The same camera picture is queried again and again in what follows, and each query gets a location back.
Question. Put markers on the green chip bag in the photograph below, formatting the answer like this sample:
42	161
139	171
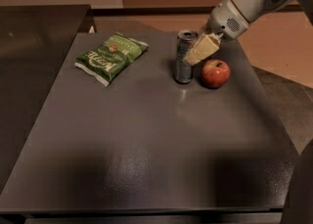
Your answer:
108	60

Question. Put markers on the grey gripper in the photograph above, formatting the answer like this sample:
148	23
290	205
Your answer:
224	19

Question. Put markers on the red apple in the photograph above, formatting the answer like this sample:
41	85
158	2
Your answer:
214	73

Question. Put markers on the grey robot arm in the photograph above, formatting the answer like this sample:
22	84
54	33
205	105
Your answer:
254	9

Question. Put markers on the silver redbull can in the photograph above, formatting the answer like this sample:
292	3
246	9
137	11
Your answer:
185	41

